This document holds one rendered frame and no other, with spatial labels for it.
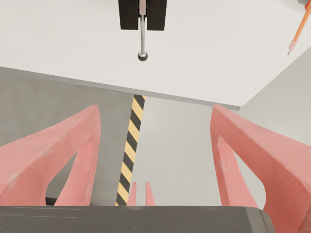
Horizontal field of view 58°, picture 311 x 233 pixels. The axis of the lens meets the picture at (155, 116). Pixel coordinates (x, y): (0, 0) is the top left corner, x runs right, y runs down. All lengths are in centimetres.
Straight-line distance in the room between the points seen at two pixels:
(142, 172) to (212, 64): 111
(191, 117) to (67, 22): 117
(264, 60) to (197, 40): 12
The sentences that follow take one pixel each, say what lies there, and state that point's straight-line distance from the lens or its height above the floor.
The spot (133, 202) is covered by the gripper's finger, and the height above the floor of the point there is 115.
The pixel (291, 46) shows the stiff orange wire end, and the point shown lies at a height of 114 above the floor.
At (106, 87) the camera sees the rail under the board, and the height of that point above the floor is 87.
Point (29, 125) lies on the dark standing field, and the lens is 143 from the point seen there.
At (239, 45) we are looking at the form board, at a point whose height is 99.
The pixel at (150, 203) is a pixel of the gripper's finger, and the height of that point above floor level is 115.
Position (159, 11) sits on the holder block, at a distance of 26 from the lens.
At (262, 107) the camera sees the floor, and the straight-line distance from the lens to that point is 170.
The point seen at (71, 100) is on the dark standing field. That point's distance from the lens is 139.
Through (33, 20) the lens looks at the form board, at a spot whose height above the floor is 96.
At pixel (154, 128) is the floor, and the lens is 146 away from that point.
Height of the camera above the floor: 138
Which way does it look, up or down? 73 degrees down
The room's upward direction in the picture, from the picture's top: 128 degrees clockwise
